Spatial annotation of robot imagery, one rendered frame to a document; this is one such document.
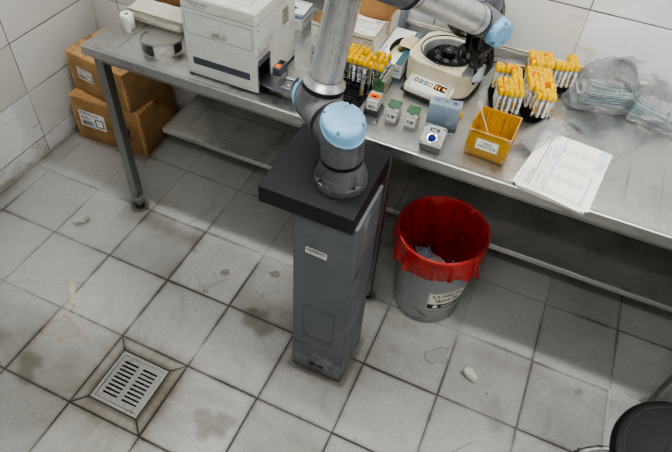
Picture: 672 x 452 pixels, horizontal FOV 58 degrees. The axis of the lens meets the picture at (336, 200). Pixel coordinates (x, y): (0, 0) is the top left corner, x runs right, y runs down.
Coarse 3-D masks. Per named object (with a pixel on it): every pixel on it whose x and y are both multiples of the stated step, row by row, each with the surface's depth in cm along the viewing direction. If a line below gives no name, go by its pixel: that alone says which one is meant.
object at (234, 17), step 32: (192, 0) 188; (224, 0) 186; (256, 0) 187; (288, 0) 200; (192, 32) 197; (224, 32) 191; (256, 32) 187; (288, 32) 209; (192, 64) 207; (224, 64) 200; (256, 64) 195
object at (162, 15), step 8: (136, 0) 235; (144, 0) 235; (152, 0) 234; (128, 8) 230; (136, 8) 231; (144, 8) 232; (152, 8) 232; (160, 8) 232; (168, 8) 232; (176, 8) 231; (136, 16) 230; (144, 16) 229; (152, 16) 228; (160, 16) 227; (168, 16) 229; (176, 16) 229; (152, 24) 230; (160, 24) 228; (168, 24) 227; (176, 24) 225; (176, 32) 227
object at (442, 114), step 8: (432, 96) 191; (432, 104) 189; (440, 104) 188; (448, 104) 189; (456, 104) 189; (432, 112) 191; (440, 112) 190; (448, 112) 189; (456, 112) 189; (432, 120) 193; (440, 120) 192; (448, 120) 192; (456, 120) 191; (448, 128) 194
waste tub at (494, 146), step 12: (492, 108) 188; (480, 120) 193; (492, 120) 191; (504, 120) 189; (516, 120) 187; (468, 132) 182; (480, 132) 180; (492, 132) 194; (504, 132) 192; (516, 132) 181; (468, 144) 185; (480, 144) 183; (492, 144) 181; (504, 144) 179; (480, 156) 186; (492, 156) 184; (504, 156) 182
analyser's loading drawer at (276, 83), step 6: (264, 72) 206; (264, 78) 203; (270, 78) 203; (276, 78) 204; (282, 78) 199; (288, 78) 202; (264, 84) 201; (270, 84) 201; (276, 84) 201; (282, 84) 201; (288, 84) 201; (294, 84) 199; (276, 90) 201; (282, 90) 199; (288, 90) 198
